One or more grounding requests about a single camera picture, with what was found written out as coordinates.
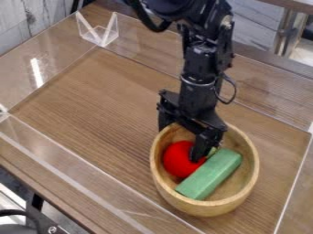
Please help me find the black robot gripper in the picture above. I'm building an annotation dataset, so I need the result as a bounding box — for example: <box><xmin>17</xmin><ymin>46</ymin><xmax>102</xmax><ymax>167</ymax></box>
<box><xmin>157</xmin><ymin>75</ymin><xmax>228</xmax><ymax>163</ymax></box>

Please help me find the red plush fruit green leaf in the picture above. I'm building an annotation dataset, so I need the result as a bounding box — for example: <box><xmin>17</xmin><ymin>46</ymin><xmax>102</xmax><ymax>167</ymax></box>
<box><xmin>164</xmin><ymin>141</ymin><xmax>219</xmax><ymax>178</ymax></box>

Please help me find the wooden bowl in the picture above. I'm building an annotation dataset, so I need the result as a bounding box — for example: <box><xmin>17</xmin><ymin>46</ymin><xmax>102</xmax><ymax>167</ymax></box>
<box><xmin>150</xmin><ymin>123</ymin><xmax>261</xmax><ymax>217</ymax></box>

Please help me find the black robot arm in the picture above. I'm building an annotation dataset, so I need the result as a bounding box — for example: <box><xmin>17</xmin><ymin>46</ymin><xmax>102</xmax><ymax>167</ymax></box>
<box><xmin>124</xmin><ymin>0</ymin><xmax>236</xmax><ymax>162</ymax></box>

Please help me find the green rectangular block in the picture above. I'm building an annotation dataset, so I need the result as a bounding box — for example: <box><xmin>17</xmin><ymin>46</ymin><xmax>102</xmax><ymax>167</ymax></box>
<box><xmin>176</xmin><ymin>148</ymin><xmax>243</xmax><ymax>200</ymax></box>

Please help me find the black table leg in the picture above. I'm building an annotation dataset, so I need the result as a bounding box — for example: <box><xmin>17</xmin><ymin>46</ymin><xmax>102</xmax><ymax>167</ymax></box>
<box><xmin>31</xmin><ymin>194</ymin><xmax>45</xmax><ymax>210</ymax></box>

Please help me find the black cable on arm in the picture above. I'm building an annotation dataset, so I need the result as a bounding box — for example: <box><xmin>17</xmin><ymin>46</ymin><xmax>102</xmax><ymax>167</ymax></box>
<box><xmin>213</xmin><ymin>72</ymin><xmax>239</xmax><ymax>105</ymax></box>

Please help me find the metal frame in background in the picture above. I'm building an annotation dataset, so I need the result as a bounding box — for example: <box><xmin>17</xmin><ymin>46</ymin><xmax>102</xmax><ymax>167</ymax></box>
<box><xmin>275</xmin><ymin>8</ymin><xmax>310</xmax><ymax>58</ymax></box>

